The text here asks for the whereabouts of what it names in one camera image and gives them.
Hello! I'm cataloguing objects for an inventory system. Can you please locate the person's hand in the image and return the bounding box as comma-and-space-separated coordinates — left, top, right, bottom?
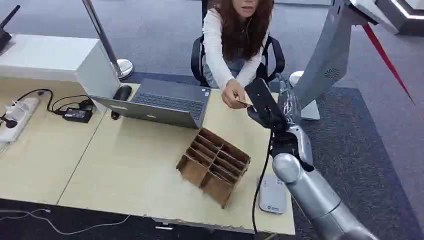
221, 78, 254, 111

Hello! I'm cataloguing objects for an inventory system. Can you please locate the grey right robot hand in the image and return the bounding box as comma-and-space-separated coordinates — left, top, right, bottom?
244, 73, 302, 132

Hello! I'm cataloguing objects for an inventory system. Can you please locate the brown card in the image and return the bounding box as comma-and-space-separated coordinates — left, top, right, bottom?
232, 91, 254, 108

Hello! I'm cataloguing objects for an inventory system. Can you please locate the black office chair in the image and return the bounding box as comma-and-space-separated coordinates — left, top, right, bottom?
190, 0, 286, 88

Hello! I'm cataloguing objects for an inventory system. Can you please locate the person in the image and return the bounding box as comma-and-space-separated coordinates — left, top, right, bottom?
202, 0, 276, 111

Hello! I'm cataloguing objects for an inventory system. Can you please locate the grey laptop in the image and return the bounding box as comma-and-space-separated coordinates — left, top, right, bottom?
89, 78, 212, 130

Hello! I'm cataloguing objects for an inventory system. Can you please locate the wooden card box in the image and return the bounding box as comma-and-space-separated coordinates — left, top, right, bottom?
175, 127, 252, 210

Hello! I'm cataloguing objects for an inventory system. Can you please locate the grey kiosk stand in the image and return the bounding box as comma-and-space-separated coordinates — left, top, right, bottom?
289, 0, 400, 122

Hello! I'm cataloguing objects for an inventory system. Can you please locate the white flat device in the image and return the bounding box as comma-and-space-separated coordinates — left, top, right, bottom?
257, 175, 288, 216

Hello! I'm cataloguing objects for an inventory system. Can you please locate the black computer mouse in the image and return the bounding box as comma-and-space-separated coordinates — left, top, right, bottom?
112, 85, 133, 102

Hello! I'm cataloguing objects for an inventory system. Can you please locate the red pole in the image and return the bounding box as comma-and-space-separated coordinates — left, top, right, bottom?
361, 23, 416, 106

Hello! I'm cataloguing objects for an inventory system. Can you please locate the chrome pole stand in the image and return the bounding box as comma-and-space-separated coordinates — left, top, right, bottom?
81, 0, 134, 81

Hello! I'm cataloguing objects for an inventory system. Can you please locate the black power adapter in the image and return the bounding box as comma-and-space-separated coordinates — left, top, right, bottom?
62, 107, 94, 124

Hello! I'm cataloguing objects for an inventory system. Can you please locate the white cabinet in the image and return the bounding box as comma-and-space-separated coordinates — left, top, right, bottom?
0, 34, 122, 114

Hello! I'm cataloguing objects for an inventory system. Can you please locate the white power strip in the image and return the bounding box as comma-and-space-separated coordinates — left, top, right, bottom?
0, 96, 41, 144

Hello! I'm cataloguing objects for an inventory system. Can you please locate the black plug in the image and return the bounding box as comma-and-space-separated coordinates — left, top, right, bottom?
0, 114, 18, 130

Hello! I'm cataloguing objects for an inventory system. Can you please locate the black router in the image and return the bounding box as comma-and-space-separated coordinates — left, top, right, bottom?
0, 4, 21, 53

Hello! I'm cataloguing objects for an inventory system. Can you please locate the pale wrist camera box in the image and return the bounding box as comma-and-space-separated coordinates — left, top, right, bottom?
287, 125, 314, 169

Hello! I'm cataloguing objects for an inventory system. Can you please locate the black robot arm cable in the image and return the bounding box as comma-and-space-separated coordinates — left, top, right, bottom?
251, 130, 275, 235

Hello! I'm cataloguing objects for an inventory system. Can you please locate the black power cable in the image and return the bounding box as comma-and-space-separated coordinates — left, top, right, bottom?
15, 88, 97, 116

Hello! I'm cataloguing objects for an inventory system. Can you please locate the white floor cable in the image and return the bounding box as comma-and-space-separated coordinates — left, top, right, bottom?
0, 208, 132, 236

